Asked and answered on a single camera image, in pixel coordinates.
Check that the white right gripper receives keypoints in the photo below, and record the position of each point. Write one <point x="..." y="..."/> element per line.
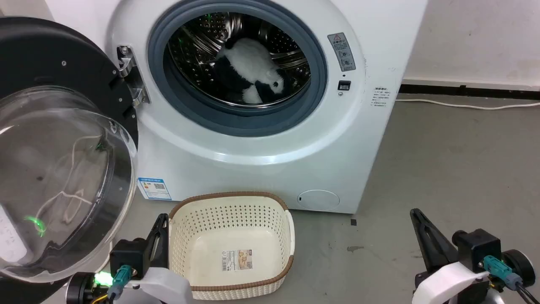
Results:
<point x="451" y="285"/>

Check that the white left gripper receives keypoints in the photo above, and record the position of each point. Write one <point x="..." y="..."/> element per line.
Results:
<point x="164" y="287"/>

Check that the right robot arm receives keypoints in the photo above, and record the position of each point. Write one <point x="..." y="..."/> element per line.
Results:
<point x="521" y="266"/>

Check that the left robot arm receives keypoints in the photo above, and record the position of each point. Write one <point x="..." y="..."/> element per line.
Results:
<point x="80" y="289"/>

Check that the white front-load washing machine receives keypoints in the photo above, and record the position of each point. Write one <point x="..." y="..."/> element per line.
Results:
<point x="253" y="169"/>

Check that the metal door hinge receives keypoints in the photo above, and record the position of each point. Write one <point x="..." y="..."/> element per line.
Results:
<point x="135" y="80"/>

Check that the black door latch socket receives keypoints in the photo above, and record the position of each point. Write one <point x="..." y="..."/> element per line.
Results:
<point x="344" y="85"/>

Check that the black round glass washer door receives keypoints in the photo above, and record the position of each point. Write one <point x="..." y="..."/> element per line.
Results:
<point x="42" y="50"/>

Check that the cream plastic laundry basket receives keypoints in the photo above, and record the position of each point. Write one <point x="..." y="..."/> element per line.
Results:
<point x="211" y="270"/>

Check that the blue energy label sticker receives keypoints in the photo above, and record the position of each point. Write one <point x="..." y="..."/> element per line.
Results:
<point x="155" y="188"/>

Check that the paper label with barcode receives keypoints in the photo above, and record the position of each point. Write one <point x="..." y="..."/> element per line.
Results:
<point x="237" y="260"/>

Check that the round white filter cover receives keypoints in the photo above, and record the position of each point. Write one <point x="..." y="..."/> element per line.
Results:
<point x="318" y="199"/>

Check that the black baseboard strip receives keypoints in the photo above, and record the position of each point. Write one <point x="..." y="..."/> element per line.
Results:
<point x="464" y="91"/>

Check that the small printed text sticker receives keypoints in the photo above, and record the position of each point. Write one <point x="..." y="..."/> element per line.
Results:
<point x="381" y="97"/>

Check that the black and white plush toy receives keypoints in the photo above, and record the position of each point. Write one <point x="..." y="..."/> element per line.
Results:
<point x="249" y="59"/>

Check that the perforated steel washer drum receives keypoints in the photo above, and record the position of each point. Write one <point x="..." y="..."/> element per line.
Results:
<point x="198" y="42"/>

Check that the grey warning sticker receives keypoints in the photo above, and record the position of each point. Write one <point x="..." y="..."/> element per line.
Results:
<point x="341" y="51"/>

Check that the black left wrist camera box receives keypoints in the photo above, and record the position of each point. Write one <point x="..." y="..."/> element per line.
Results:
<point x="128" y="256"/>

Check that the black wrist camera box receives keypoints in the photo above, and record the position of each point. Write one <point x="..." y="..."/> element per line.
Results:
<point x="476" y="249"/>
<point x="128" y="256"/>

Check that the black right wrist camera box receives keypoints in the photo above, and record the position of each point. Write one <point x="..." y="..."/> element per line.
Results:
<point x="476" y="249"/>

